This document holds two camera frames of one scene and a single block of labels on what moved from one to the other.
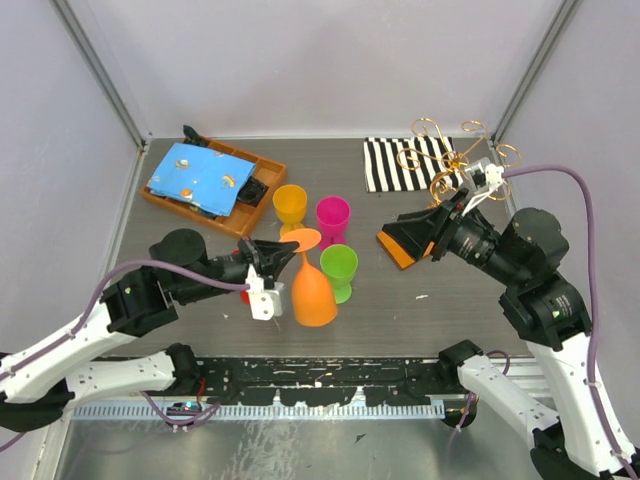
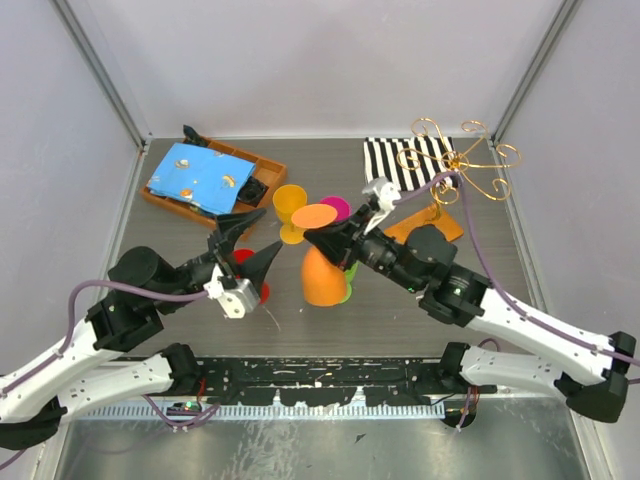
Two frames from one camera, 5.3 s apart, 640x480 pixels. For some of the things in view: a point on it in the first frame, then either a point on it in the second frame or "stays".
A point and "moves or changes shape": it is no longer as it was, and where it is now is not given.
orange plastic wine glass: x=314 y=296 moves or changes shape
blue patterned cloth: x=200 y=175 stays
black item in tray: x=252 y=191 stays
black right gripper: x=429 y=224 -> x=349 y=235
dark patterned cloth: x=193 y=136 stays
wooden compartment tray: x=270 y=173 stays
